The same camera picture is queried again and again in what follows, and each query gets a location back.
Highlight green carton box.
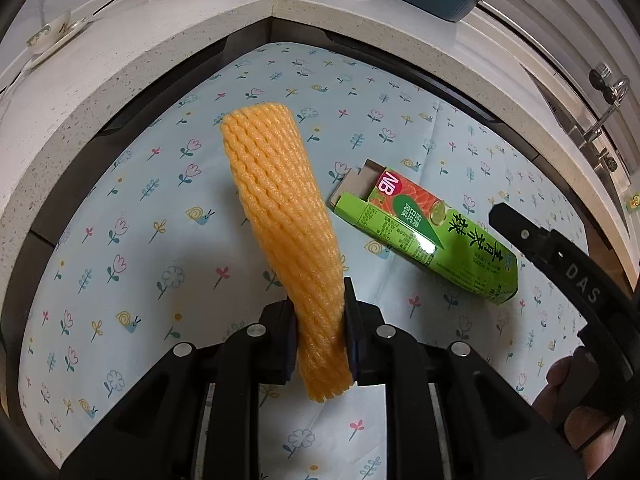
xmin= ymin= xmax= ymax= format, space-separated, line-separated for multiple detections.
xmin=327 ymin=159 xmax=519 ymax=306

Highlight person's right hand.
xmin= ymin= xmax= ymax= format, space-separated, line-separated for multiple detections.
xmin=531 ymin=344 xmax=627 ymax=467

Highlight orange foam fruit net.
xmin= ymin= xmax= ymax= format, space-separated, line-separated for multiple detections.
xmin=220 ymin=104 xmax=353 ymax=403

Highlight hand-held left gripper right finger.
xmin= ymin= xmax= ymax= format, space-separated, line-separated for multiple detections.
xmin=344 ymin=276 xmax=586 ymax=480

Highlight chrome kitchen faucet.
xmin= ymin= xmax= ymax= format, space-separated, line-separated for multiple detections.
xmin=582 ymin=62 xmax=632 ymax=151

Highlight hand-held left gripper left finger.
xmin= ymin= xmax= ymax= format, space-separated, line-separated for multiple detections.
xmin=59 ymin=299 xmax=301 ymax=480

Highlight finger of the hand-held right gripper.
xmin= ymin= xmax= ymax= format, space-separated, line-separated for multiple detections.
xmin=487 ymin=203 xmax=571 ymax=286

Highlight floral ceramic bowl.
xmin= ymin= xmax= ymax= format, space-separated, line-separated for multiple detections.
xmin=26 ymin=10 xmax=96 ymax=56

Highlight floral tablecloth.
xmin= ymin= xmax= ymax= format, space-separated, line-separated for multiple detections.
xmin=17 ymin=42 xmax=588 ymax=480

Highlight white window blinds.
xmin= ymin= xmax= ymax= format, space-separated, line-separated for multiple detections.
xmin=475 ymin=0 xmax=640 ymax=196

